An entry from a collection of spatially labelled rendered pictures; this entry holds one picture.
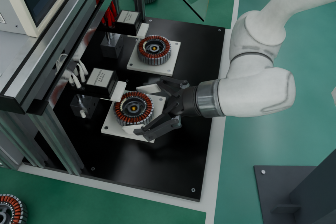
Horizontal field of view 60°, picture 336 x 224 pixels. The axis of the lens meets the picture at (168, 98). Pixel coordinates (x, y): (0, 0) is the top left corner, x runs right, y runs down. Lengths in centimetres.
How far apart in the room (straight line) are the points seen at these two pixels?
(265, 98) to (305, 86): 147
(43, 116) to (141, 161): 32
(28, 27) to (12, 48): 5
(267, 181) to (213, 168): 86
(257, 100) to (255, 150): 110
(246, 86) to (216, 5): 67
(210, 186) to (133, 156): 21
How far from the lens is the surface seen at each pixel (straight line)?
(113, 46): 96
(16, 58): 57
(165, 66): 95
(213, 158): 81
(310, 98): 204
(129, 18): 91
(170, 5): 124
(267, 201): 160
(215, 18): 119
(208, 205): 77
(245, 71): 66
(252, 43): 70
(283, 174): 169
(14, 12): 58
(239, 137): 173
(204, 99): 67
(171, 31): 108
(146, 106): 81
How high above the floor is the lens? 148
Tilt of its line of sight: 54 degrees down
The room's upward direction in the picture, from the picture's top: straight up
